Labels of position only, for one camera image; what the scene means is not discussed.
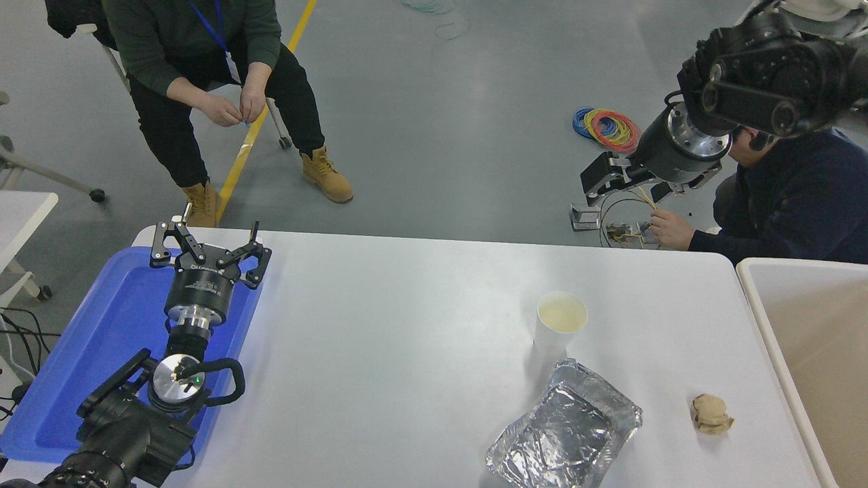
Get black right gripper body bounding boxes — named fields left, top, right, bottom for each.
left=629, top=110, right=721, bottom=186

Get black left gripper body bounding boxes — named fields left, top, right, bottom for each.
left=163, top=247, right=240, bottom=325

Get yellow and black wire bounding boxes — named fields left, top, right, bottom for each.
left=599, top=186, right=660, bottom=250

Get white paper cup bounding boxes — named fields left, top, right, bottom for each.
left=532, top=291, right=589, bottom=359

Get person's left hand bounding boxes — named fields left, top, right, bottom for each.
left=239, top=80, right=269, bottom=124
left=650, top=209, right=696, bottom=250

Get person's right hand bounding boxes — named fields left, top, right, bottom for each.
left=197, top=94, right=243, bottom=127

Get small metal box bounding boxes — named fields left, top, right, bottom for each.
left=570, top=202, right=602, bottom=232

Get blue plastic tray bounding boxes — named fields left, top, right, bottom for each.
left=0, top=247, right=265, bottom=465

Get person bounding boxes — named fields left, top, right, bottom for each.
left=100, top=0, right=355, bottom=228
left=648, top=125, right=868, bottom=265

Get grey wheeled stand leg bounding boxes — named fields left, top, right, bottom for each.
left=0, top=91, right=106, bottom=203

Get white side table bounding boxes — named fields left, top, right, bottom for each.
left=0, top=192, right=58, bottom=302

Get large pale bin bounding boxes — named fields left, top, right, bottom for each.
left=736, top=256, right=868, bottom=488

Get crumpled tan paper ball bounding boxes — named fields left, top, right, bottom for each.
left=692, top=393, right=735, bottom=435

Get crumpled foil tray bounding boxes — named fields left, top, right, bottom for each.
left=486, top=358, right=644, bottom=488

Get black jacket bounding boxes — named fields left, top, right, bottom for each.
left=44, top=0, right=121, bottom=52

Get red and yellow cable coil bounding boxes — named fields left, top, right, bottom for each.
left=583, top=108, right=644, bottom=155

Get blue cable coil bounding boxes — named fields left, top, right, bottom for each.
left=572, top=107, right=619, bottom=142

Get small terminal block with wires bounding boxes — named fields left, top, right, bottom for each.
left=606, top=224, right=658, bottom=246

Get black floor cables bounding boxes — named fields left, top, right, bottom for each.
left=0, top=308, right=62, bottom=421

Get teal floor cable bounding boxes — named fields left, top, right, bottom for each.
left=399, top=0, right=470, bottom=40

